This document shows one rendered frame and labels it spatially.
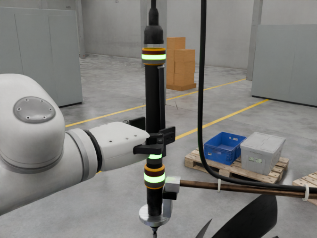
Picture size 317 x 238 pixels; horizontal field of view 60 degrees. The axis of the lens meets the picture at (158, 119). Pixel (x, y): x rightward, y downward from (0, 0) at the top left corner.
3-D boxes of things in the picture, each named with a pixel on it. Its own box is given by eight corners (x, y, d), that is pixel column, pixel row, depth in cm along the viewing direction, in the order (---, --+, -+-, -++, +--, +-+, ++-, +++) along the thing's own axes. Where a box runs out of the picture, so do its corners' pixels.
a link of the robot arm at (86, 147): (58, 171, 48) (74, 165, 50) (85, 192, 42) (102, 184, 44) (53, 125, 45) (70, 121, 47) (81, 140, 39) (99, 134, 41)
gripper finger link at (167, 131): (147, 150, 50) (172, 140, 54) (160, 156, 48) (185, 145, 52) (147, 133, 49) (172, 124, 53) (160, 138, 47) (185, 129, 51)
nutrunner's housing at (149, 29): (164, 220, 64) (166, 9, 50) (162, 232, 61) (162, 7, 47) (148, 218, 65) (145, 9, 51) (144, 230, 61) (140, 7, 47)
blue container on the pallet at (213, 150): (246, 150, 405) (248, 137, 399) (229, 166, 359) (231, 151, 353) (220, 144, 428) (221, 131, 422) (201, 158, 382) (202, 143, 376)
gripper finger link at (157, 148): (114, 148, 48) (136, 139, 52) (149, 161, 43) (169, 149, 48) (113, 142, 48) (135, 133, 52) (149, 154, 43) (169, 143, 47)
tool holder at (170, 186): (180, 209, 65) (181, 171, 61) (177, 230, 58) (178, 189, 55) (143, 205, 66) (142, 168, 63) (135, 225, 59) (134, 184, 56)
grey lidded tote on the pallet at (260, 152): (283, 160, 376) (286, 138, 366) (270, 178, 330) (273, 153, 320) (252, 152, 400) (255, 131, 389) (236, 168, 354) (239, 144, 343)
